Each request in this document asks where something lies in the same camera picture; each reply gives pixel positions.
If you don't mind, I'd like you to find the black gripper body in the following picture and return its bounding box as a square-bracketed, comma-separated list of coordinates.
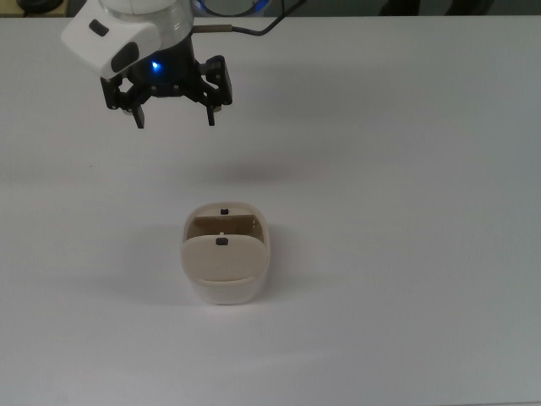
[125, 36, 205, 103]

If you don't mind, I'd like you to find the cream trash can lid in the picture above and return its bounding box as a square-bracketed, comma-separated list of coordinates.
[180, 233, 271, 284]

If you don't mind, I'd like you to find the small white trash can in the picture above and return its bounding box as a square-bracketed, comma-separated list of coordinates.
[180, 200, 271, 306]

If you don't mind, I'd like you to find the black cable with brass plug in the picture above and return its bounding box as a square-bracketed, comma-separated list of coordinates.
[193, 0, 308, 36]

